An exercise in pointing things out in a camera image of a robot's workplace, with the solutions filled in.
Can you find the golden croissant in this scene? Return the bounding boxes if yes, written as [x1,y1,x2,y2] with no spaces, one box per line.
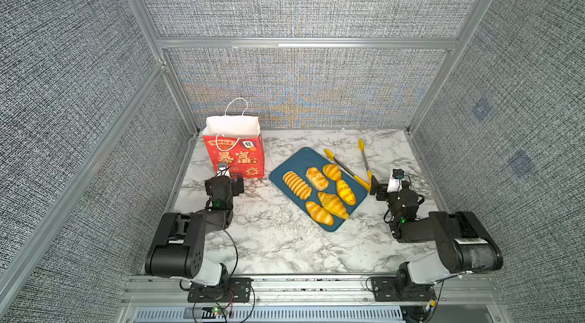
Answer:
[318,192,349,219]

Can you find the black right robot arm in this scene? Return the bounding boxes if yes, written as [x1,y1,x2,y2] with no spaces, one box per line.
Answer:
[370,175,504,293]

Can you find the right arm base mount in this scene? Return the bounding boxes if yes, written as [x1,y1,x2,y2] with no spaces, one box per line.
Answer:
[366,277,434,303]

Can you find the teal plastic tray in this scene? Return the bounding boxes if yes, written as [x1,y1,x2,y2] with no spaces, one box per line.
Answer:
[269,147,368,216]

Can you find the striped bread roll front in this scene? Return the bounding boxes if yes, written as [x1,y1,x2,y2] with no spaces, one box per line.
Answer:
[305,201,335,226]

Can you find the long ridged bread loaf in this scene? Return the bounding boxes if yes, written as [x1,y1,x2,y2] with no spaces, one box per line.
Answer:
[283,171,312,201]

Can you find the aluminium enclosure frame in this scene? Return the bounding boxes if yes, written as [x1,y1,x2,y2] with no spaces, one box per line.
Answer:
[0,0,519,306]

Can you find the small round striped bun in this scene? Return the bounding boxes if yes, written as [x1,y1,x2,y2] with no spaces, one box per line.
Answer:
[322,163,342,181]

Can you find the aluminium front rail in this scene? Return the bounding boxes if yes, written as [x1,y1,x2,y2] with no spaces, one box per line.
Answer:
[115,273,513,322]

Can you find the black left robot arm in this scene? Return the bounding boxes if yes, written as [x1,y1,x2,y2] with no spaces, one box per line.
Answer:
[145,175,245,287]

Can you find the oval striped bread roll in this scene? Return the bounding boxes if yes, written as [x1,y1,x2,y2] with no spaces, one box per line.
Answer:
[336,179,356,206]

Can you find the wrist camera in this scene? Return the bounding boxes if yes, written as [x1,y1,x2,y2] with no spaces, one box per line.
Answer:
[216,162,230,177]
[387,169,405,193]

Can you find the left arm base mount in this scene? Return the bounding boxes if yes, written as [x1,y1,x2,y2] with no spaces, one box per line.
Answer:
[187,277,253,303]

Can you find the yellow metal tongs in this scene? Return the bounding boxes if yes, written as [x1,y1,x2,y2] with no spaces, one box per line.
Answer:
[324,133,371,193]

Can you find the rectangular glazed bread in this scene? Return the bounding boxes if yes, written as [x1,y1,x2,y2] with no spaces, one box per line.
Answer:
[306,167,329,191]

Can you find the red paper gift bag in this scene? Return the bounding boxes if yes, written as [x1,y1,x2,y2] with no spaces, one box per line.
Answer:
[201,111,265,178]

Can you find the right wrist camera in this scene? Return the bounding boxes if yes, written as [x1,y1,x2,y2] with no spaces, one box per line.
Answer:
[387,169,405,193]

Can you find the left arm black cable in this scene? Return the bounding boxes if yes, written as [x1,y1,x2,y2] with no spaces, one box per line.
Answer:
[191,219,257,323]

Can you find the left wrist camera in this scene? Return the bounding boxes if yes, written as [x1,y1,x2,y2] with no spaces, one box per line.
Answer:
[216,162,230,177]

